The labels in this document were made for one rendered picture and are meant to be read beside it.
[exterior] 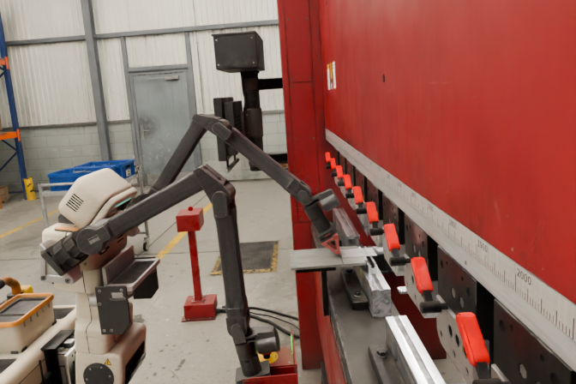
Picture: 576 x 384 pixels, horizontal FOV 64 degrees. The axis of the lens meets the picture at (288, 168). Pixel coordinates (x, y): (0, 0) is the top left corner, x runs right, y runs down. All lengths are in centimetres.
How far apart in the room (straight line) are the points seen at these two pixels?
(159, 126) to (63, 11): 272
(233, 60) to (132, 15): 676
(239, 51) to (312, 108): 52
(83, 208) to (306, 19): 150
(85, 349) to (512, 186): 146
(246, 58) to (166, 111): 643
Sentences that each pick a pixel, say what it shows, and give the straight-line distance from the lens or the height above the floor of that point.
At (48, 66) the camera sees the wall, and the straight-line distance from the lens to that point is 997.
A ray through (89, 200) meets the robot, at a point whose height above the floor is 132.
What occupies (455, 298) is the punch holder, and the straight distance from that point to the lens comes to 76.
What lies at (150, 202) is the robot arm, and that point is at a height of 133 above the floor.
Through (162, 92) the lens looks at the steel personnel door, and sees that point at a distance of 901.
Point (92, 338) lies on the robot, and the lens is 171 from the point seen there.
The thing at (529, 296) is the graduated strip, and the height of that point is 138.
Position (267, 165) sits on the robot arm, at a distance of 166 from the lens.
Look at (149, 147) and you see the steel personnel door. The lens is 917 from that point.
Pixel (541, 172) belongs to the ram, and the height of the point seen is 151.
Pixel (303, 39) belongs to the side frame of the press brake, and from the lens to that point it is 249.
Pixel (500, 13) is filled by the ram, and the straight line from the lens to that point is 58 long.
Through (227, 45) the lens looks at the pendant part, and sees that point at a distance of 266.
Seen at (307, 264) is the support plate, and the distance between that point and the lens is 167.
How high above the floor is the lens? 160
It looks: 9 degrees down
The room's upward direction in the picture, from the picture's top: 4 degrees counter-clockwise
